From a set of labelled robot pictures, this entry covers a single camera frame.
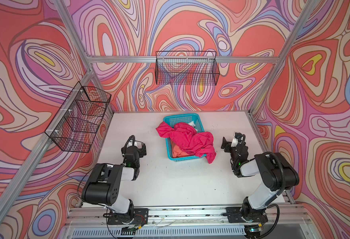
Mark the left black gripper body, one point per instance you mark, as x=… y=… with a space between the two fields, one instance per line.
x=133 y=148

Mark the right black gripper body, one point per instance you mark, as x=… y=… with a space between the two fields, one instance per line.
x=230 y=144

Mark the magenta t shirt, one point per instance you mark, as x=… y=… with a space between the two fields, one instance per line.
x=189 y=140

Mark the teal plastic basket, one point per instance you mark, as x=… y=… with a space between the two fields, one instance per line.
x=185 y=118

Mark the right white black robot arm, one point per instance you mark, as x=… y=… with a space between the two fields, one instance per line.
x=276 y=173

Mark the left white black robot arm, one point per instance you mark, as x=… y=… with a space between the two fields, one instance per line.
x=102 y=187

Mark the coral orange t shirt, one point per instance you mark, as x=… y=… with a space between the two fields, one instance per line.
x=177 y=152

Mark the white cloth in basket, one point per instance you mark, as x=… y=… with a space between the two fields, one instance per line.
x=192 y=123

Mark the left black wire basket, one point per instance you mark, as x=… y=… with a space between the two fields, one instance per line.
x=78 y=120

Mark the black wire basket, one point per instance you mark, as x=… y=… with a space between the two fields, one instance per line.
x=78 y=120
x=186 y=68

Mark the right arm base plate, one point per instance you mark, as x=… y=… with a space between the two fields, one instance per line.
x=240 y=215

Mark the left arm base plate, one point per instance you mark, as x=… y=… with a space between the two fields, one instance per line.
x=136 y=217

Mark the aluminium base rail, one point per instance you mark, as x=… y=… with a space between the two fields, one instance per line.
x=194 y=222

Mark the back black wire basket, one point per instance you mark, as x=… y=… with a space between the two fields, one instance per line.
x=186 y=68

